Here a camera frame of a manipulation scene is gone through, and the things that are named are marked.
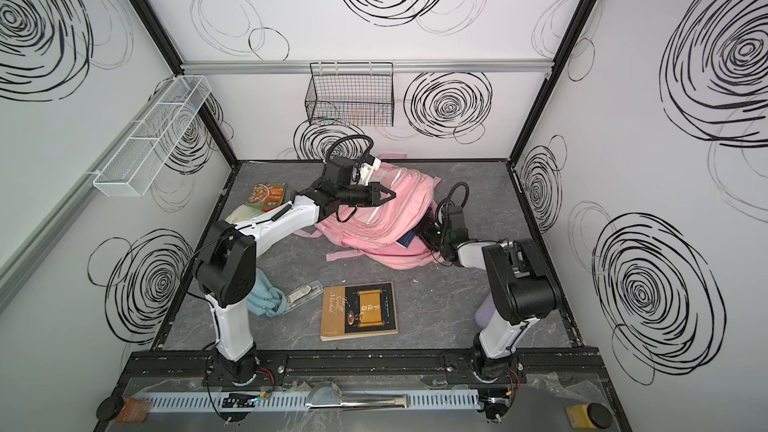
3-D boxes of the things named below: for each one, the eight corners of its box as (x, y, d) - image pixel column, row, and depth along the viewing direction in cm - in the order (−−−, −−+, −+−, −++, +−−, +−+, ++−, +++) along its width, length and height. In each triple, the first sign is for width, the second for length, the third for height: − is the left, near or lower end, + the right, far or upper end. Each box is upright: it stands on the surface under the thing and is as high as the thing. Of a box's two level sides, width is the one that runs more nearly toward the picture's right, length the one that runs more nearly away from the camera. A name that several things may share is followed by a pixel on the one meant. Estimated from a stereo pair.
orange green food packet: (245, 211, 107) (243, 207, 105) (255, 186, 115) (252, 182, 113) (280, 211, 107) (278, 207, 105) (287, 186, 115) (286, 182, 113)
